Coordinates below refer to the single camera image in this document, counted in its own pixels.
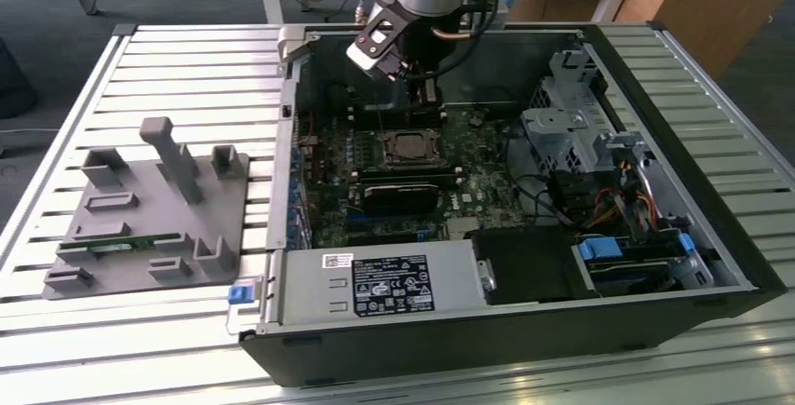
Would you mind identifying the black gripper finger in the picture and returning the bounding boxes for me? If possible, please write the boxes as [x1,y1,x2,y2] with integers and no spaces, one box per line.
[408,74,445,118]

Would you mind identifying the black RAM slot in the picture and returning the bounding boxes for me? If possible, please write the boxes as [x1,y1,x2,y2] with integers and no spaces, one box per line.
[348,104,449,121]
[351,116,445,132]

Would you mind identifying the CPU socket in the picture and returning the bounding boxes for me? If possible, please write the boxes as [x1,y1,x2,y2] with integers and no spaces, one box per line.
[381,128,445,167]

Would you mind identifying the black installed RAM stick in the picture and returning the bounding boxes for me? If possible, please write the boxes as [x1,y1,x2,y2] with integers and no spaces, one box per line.
[356,167,453,178]

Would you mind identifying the green motherboard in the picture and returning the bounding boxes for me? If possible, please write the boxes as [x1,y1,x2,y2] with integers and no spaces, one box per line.
[295,106,523,248]

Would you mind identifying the grey metal drive cage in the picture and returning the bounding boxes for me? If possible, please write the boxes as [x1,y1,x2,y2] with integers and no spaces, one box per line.
[508,48,623,182]

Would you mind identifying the grey case latch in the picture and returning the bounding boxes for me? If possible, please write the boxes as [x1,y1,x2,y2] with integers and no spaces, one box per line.
[275,24,313,65]

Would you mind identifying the silver chipset heatsink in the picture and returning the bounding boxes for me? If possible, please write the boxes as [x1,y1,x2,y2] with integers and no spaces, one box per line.
[447,218,480,239]

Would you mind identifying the black plastic shroud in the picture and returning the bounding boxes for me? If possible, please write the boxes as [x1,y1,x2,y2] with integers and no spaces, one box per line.
[469,226,595,307]

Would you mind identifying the blue disk carrier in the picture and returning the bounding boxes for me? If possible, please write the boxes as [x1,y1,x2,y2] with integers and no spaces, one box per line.
[573,236,679,295]

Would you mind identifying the grey power supply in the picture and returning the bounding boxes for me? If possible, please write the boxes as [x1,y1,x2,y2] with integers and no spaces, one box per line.
[272,239,487,328]

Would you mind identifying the wooden cabinet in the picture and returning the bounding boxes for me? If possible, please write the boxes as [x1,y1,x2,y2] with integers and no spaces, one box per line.
[649,0,795,81]

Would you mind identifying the blue case latch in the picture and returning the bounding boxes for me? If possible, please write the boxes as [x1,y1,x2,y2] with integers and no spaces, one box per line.
[227,285,259,306]

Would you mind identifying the grey parts rack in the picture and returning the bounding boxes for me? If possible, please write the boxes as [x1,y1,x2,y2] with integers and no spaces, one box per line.
[40,115,253,302]

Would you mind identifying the black PC case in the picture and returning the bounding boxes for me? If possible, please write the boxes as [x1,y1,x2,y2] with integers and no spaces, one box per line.
[239,21,789,387]

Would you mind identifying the green RAM stick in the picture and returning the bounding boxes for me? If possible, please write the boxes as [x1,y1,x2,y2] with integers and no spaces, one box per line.
[58,233,181,255]

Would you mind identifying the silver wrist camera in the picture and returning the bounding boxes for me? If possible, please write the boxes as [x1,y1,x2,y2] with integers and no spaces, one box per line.
[344,4,407,82]

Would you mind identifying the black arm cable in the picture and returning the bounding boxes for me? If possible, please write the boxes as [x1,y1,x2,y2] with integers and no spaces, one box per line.
[432,0,501,76]

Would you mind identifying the black looped wire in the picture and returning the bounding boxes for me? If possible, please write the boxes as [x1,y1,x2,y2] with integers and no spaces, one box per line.
[512,173,580,228]

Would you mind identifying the grey plastic bracket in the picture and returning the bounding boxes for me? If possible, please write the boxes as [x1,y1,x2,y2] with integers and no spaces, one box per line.
[595,130,655,169]

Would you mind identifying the yellow red wire bundle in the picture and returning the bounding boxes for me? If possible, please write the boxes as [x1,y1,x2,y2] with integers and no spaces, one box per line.
[583,157,660,235]

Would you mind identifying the silver metal handle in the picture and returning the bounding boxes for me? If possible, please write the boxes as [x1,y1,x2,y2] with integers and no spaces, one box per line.
[477,259,499,291]

